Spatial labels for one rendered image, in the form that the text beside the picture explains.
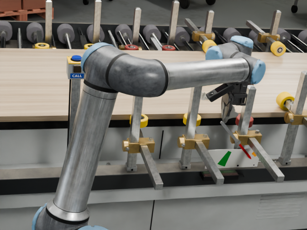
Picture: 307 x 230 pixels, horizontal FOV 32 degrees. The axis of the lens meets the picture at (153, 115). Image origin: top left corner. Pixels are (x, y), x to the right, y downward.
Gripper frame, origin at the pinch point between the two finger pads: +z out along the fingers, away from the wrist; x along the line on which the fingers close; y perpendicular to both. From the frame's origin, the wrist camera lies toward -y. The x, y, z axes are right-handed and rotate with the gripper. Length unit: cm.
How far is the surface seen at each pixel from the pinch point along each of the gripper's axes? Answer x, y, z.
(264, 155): -10.1, 17.3, 12.2
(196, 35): 114, 24, 3
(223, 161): 5.3, 6.1, 24.4
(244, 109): 6.5, 12.1, -1.7
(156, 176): -18.7, -32.5, 14.3
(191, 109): 6.1, -12.8, -2.2
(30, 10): 428, -68, 86
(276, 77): 63, 56, 9
